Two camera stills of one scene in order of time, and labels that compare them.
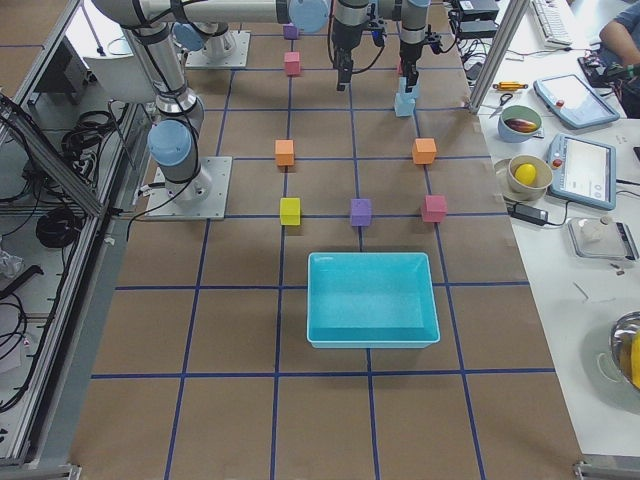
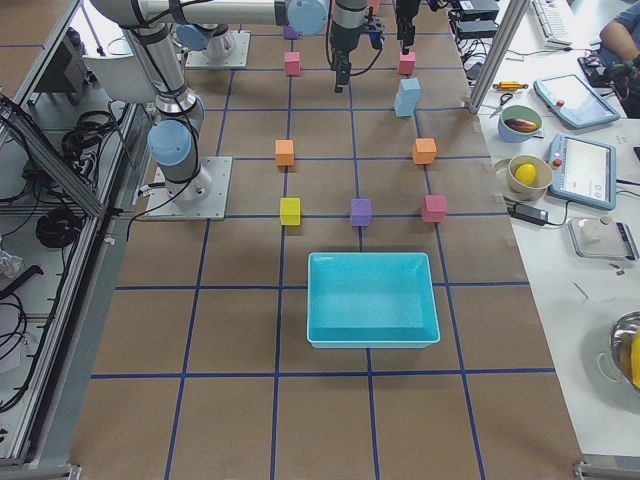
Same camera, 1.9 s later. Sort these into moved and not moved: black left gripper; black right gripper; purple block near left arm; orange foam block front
Moved: black left gripper
Not moved: orange foam block front; black right gripper; purple block near left arm
